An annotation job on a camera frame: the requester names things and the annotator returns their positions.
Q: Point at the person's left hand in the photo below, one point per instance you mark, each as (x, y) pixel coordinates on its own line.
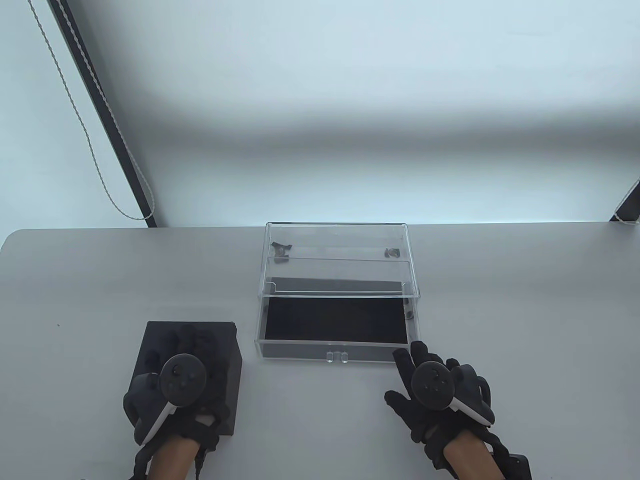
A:
(200, 350)

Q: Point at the person's right hand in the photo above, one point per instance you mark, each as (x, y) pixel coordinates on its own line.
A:
(417, 352)

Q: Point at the black and white controller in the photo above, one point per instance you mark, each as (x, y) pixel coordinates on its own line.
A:
(182, 377)
(432, 382)

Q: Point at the black cardboard box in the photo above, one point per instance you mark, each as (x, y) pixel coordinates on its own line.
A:
(155, 340)
(232, 405)

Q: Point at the clear acrylic drawer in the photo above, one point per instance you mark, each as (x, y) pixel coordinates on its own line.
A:
(336, 356)

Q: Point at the person's left forearm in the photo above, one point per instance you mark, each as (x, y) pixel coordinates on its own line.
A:
(172, 460)

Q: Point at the person's right forearm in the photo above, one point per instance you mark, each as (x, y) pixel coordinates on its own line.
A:
(470, 460)

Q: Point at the black forearm module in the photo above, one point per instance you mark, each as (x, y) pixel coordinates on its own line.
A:
(517, 467)

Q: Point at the clear acrylic drawer case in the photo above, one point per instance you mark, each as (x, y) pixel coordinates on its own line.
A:
(335, 235)

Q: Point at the black window frame post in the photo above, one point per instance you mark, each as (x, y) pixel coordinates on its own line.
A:
(105, 116)
(631, 205)

